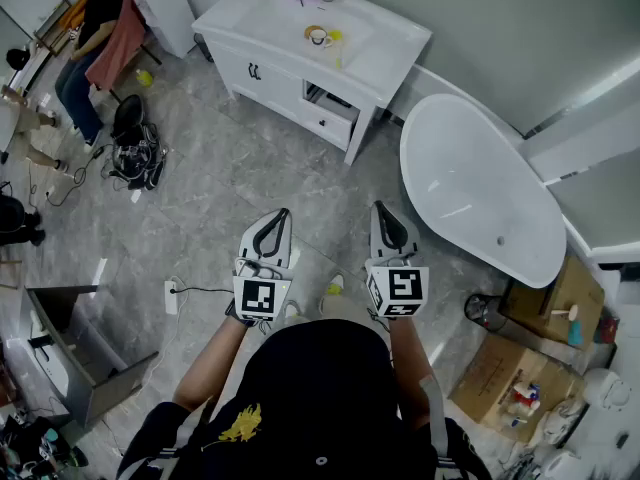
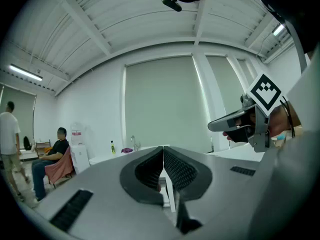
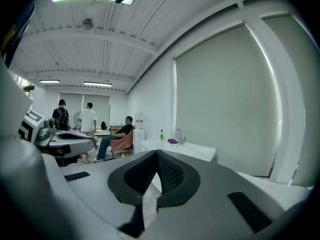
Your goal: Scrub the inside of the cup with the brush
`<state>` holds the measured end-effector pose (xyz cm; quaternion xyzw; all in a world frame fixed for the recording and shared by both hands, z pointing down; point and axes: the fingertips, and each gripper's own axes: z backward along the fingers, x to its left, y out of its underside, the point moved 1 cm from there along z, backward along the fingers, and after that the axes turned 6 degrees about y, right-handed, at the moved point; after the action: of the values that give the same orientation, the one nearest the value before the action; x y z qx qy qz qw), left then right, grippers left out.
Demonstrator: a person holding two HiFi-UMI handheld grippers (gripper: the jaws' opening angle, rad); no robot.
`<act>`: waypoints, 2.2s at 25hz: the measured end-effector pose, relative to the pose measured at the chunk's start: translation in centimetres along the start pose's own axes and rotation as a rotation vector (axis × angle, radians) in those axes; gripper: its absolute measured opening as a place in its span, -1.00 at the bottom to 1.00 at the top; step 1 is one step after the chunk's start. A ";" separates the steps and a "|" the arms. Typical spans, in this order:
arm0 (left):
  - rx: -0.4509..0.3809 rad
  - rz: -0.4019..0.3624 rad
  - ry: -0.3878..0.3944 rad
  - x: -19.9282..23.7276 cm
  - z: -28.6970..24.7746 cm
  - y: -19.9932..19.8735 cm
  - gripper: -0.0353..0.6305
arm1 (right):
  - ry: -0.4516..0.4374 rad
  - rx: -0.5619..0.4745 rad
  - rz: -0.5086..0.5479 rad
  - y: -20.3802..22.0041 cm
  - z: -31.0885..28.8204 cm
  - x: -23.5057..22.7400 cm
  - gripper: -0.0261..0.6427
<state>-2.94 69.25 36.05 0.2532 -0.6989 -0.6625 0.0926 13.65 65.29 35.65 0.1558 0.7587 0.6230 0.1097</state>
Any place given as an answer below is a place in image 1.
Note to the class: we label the black bag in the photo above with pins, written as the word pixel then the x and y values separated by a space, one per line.
pixel 15 218

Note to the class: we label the yellow bottle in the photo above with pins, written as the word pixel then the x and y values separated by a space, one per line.
pixel 144 78

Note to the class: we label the person's left forearm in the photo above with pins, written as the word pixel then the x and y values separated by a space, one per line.
pixel 212 363

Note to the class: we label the person's right forearm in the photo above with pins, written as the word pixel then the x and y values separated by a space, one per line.
pixel 407 358

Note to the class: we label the white vanity cabinet with sink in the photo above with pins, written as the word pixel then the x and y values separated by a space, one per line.
pixel 280 68

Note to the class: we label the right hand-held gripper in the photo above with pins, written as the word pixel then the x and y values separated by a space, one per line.
pixel 402 285

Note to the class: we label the person's black shirt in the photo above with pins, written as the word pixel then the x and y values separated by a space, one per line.
pixel 320 398

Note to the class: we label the wooden frame shelf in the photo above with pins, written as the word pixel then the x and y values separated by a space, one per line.
pixel 50 25

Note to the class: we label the white power strip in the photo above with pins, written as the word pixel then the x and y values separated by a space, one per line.
pixel 171 298

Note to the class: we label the large cardboard box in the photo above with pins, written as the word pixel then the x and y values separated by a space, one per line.
pixel 500 383

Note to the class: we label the chair with pink cloth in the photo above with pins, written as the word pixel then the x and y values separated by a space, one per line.
pixel 120 48

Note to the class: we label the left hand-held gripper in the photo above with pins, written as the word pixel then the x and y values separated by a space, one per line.
pixel 260 295

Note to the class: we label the red white toy bottles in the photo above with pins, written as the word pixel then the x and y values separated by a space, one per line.
pixel 525 400

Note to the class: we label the yellow brush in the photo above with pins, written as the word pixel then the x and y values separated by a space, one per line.
pixel 337 38

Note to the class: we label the brown round sponge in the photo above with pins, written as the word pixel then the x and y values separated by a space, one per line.
pixel 310 30

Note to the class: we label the white cup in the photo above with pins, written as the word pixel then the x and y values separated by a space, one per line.
pixel 318 38

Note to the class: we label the flat cardboard box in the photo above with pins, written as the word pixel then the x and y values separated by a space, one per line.
pixel 555 293

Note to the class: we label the grey open cabinet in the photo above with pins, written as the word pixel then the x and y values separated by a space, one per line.
pixel 80 348

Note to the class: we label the white round appliance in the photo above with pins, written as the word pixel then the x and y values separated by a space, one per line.
pixel 605 388

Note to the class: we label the white bathtub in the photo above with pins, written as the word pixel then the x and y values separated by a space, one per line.
pixel 475 188

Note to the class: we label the red container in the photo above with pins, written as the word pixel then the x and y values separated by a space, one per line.
pixel 608 330

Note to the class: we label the person's khaki trousers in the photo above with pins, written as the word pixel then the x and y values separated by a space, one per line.
pixel 345 310

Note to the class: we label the person's white yellow shoe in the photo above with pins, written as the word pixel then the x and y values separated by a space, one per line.
pixel 335 285
pixel 291 309

